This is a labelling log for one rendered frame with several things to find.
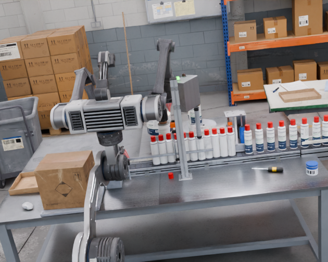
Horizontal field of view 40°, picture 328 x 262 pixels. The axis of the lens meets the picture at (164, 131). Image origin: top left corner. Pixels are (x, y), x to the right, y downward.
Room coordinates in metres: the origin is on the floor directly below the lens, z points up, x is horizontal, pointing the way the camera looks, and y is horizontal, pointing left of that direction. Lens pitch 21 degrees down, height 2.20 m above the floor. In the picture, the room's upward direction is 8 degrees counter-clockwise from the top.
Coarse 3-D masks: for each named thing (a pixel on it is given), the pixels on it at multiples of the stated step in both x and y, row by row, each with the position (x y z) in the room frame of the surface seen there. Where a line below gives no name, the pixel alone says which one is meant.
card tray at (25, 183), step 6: (24, 174) 2.98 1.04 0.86; (30, 174) 2.97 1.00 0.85; (18, 180) 2.91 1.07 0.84; (24, 180) 2.92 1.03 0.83; (30, 180) 2.90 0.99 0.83; (12, 186) 2.80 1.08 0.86; (18, 186) 2.84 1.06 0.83; (24, 186) 2.82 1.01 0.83; (30, 186) 2.81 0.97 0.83; (36, 186) 2.80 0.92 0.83; (12, 192) 2.72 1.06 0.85; (18, 192) 2.72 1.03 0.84; (24, 192) 2.72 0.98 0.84; (30, 192) 2.71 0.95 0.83
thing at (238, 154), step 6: (264, 150) 2.77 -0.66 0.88; (276, 150) 2.74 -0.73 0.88; (288, 150) 2.72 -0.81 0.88; (294, 150) 2.70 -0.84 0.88; (228, 156) 2.75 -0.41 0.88; (234, 156) 2.74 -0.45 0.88; (240, 156) 2.72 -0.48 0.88; (150, 162) 2.83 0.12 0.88; (168, 162) 2.79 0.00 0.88; (174, 162) 2.79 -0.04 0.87; (192, 162) 2.74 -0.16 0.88; (132, 168) 2.77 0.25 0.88; (138, 168) 2.76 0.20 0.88
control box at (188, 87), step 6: (180, 78) 2.70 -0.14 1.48; (186, 78) 2.68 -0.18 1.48; (192, 78) 2.68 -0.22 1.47; (180, 84) 2.61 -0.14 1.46; (186, 84) 2.63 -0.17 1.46; (192, 84) 2.67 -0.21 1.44; (198, 84) 2.73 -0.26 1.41; (180, 90) 2.62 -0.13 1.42; (186, 90) 2.62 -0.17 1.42; (192, 90) 2.67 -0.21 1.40; (198, 90) 2.72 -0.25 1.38; (180, 96) 2.62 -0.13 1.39; (186, 96) 2.61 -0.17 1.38; (192, 96) 2.66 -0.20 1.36; (198, 96) 2.72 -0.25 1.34; (180, 102) 2.62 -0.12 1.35; (186, 102) 2.61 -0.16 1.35; (192, 102) 2.66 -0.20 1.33; (198, 102) 2.71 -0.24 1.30; (180, 108) 2.63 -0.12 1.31; (186, 108) 2.60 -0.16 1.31; (192, 108) 2.65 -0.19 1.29
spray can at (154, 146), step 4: (152, 136) 2.79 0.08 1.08; (152, 140) 2.78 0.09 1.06; (152, 144) 2.77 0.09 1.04; (156, 144) 2.77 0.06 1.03; (152, 148) 2.77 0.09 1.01; (156, 148) 2.77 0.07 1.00; (152, 152) 2.78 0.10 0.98; (156, 152) 2.77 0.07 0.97; (156, 160) 2.77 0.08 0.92; (156, 164) 2.77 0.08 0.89
